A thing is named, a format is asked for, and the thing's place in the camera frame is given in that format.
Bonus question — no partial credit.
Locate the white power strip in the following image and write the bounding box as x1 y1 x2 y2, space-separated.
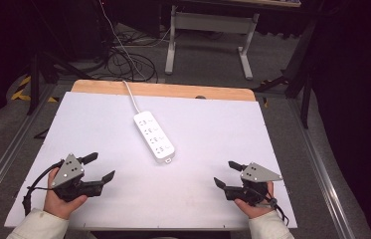
132 111 176 164

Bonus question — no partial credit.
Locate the aluminium floor rail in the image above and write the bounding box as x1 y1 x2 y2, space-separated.
285 98 358 239
0 83 62 213

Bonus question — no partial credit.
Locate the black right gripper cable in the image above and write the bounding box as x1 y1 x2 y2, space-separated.
260 188 290 227

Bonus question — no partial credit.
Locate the black floor cable bundle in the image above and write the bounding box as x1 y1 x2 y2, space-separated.
104 29 159 84

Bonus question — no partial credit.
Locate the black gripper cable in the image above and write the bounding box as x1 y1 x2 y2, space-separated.
22 159 66 217
260 188 290 227

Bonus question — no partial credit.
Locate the person's right hand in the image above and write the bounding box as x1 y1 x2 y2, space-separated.
234 180 276 219

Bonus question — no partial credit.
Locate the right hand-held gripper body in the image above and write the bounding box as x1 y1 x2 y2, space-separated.
223 161 283 206

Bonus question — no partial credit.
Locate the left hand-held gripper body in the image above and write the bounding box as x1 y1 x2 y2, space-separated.
51 152 105 203

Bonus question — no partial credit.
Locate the white board sheet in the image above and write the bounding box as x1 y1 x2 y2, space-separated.
3 91 298 231

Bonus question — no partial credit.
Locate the white metal desk frame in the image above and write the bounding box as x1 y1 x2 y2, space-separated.
164 4 261 82

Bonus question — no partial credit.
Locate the person's left hand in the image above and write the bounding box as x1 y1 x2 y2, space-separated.
43 167 89 221

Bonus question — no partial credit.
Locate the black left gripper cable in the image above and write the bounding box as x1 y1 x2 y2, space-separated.
22 159 66 217

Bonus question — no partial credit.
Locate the black metal stand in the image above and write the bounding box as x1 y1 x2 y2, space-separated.
27 49 92 117
252 16 320 129

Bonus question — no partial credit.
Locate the white power strip cable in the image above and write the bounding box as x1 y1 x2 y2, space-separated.
98 0 141 115

